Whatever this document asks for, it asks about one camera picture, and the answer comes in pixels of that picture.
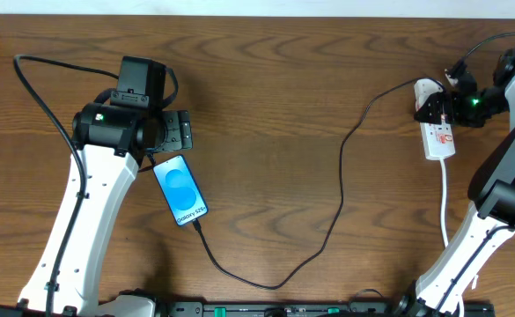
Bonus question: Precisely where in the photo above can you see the blue screen Samsung smartphone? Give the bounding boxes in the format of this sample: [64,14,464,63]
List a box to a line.
[153,155,209,226]

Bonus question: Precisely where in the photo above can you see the black USB charging cable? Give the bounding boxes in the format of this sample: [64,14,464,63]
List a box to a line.
[191,76,448,291]

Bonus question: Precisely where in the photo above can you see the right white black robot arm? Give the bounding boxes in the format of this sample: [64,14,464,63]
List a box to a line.
[394,48,515,316]

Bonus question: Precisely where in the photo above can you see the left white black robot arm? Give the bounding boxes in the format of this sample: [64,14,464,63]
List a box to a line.
[0,55,193,316]

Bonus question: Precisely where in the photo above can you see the white power strip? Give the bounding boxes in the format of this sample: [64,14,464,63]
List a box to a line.
[414,78,455,160]

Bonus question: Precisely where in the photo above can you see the white power strip cord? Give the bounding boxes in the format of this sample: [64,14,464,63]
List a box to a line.
[438,158,467,317]

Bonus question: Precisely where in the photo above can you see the left black camera cable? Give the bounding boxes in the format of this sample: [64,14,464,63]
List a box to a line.
[12,54,180,317]

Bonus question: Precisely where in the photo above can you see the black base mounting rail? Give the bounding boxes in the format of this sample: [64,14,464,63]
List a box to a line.
[0,299,496,317]

